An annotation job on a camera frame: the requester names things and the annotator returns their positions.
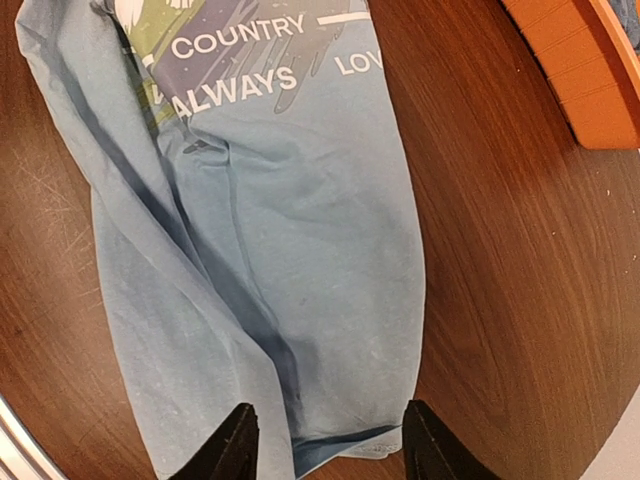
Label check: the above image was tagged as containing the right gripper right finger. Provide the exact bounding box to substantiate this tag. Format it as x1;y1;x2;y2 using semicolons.
402;400;498;480

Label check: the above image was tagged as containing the orange plastic basin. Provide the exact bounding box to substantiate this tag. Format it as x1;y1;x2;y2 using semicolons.
502;1;639;150

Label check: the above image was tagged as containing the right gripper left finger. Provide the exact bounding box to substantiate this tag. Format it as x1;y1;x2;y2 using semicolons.
170;403;259;480

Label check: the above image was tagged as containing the dark blue garment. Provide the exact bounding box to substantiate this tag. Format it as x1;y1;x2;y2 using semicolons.
609;0;640;53

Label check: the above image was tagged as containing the aluminium front rail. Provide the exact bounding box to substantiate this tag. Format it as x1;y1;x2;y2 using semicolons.
1;397;66;480

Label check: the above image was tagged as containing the light blue printed t-shirt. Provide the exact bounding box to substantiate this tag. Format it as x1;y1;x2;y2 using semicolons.
16;1;425;479

